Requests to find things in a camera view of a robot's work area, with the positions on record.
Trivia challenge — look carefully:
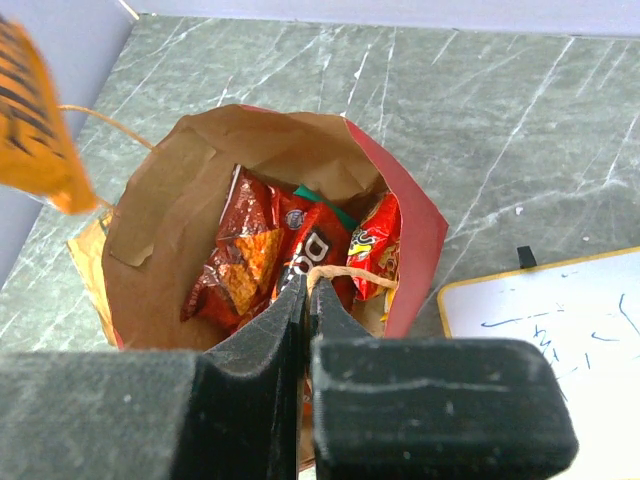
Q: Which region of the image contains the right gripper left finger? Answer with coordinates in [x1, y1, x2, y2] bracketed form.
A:
[1, 279, 306, 479]

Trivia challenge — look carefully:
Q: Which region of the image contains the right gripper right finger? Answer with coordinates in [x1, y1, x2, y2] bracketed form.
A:
[310, 279, 579, 479]

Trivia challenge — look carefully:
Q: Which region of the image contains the red paper bag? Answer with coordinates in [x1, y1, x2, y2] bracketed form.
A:
[58, 102, 450, 471]

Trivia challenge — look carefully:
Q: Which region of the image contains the orange honey dijon chip bag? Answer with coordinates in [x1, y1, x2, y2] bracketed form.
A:
[1, 18, 98, 215]

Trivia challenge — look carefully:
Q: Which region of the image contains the tan kettle chip bag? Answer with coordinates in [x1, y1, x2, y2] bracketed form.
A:
[67, 211, 119, 347]

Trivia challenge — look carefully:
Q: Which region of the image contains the red cheetos bag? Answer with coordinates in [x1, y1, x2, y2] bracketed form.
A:
[346, 192, 401, 281]

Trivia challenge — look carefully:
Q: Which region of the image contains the red doritos bag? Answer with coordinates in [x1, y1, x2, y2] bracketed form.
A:
[180, 165, 357, 333]

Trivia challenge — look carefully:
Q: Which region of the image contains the small whiteboard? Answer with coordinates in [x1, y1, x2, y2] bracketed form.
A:
[437, 248, 639, 479]

